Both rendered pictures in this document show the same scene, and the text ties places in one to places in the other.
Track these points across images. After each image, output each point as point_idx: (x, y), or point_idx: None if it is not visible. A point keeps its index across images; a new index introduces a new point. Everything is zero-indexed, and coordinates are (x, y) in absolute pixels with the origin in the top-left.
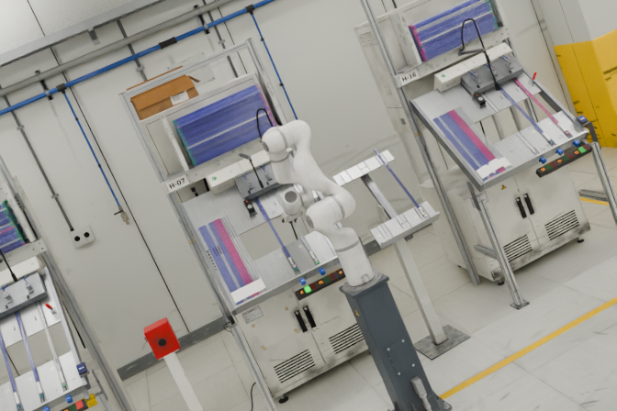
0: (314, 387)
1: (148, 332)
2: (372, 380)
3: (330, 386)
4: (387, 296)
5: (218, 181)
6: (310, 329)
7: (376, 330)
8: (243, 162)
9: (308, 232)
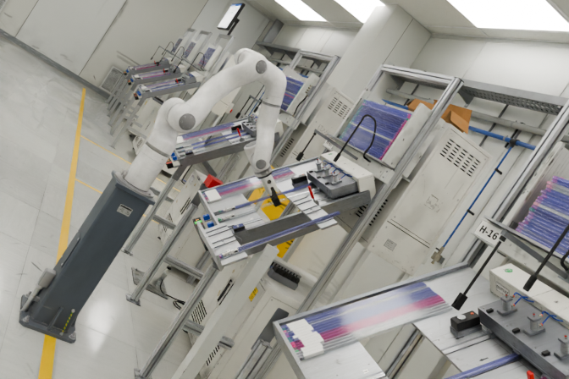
0: (185, 344)
1: (209, 175)
2: (148, 355)
3: (173, 346)
4: (107, 197)
5: (326, 156)
6: (218, 304)
7: (91, 211)
8: (345, 161)
9: None
